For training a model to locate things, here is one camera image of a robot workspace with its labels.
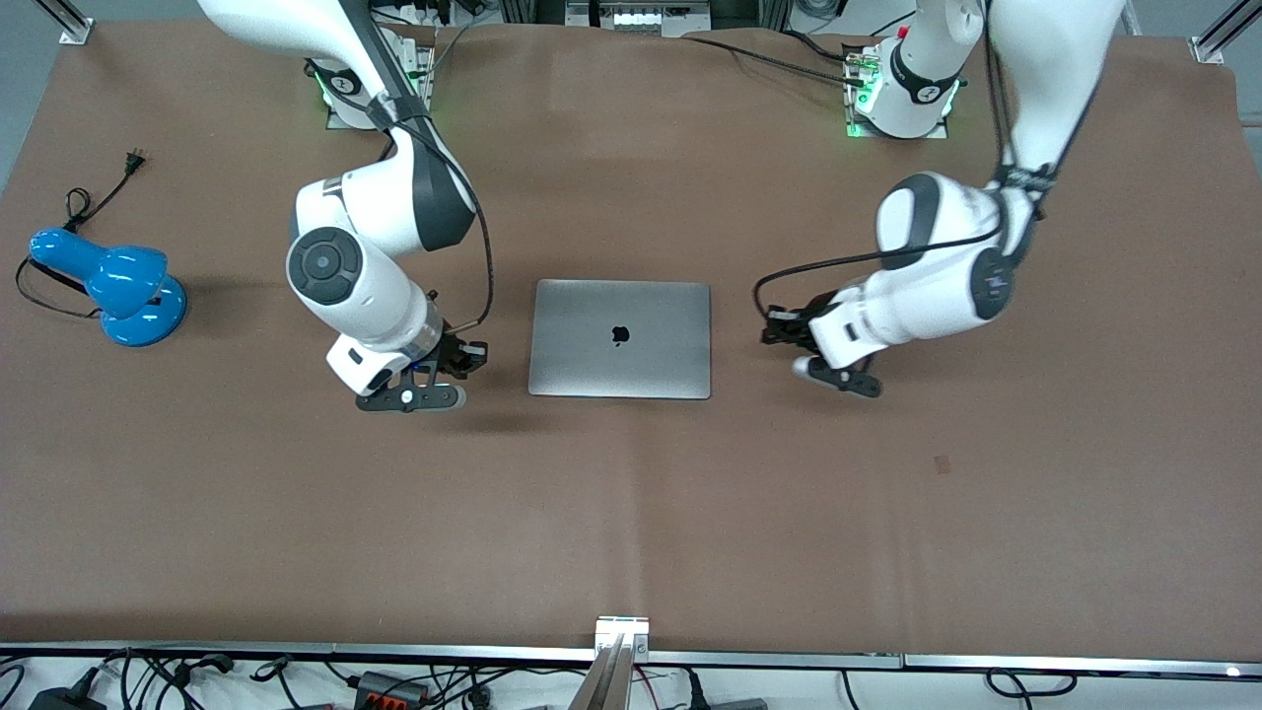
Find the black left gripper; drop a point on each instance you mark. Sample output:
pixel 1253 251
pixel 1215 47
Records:
pixel 800 332

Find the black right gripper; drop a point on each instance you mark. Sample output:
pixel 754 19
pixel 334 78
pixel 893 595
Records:
pixel 453 353

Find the grey aluminium laptop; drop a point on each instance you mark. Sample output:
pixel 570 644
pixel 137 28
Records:
pixel 621 340

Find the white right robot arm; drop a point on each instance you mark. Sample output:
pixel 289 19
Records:
pixel 355 286

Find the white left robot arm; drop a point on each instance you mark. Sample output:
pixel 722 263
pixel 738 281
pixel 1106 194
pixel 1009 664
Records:
pixel 937 286

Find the brown table cover mat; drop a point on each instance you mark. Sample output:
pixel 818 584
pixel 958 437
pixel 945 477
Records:
pixel 296 493

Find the blue desk lamp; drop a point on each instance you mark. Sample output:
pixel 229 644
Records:
pixel 138 296

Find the silver electronics box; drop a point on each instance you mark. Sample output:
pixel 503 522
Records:
pixel 636 18

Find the orange black connector box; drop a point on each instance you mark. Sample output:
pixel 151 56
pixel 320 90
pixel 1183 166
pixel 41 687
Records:
pixel 389 687

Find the white power strip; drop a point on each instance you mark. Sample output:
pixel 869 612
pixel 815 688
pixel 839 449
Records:
pixel 424 12

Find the aluminium corner profile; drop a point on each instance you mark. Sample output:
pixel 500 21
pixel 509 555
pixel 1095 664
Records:
pixel 69 25
pixel 1218 39

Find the black power adapter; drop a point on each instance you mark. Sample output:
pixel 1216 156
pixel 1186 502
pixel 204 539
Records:
pixel 59 700

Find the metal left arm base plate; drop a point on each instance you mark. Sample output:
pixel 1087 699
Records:
pixel 854 120

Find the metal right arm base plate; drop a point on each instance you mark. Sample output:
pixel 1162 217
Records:
pixel 426 69

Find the aluminium camera mount profile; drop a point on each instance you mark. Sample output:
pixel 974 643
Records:
pixel 621 631

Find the aluminium table edge rail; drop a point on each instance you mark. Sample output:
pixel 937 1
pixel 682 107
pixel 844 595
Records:
pixel 296 651

